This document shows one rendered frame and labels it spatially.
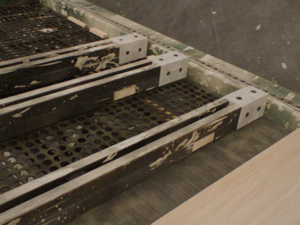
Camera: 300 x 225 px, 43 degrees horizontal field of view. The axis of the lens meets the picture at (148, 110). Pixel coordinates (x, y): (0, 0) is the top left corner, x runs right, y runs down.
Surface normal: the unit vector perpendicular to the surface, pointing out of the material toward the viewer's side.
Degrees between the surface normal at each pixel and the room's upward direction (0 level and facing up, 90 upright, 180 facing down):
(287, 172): 54
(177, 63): 90
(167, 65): 90
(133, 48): 90
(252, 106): 90
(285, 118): 35
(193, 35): 0
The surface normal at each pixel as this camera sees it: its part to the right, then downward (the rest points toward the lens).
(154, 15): -0.54, -0.26
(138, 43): 0.68, 0.43
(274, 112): -0.73, 0.29
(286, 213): 0.09, -0.86
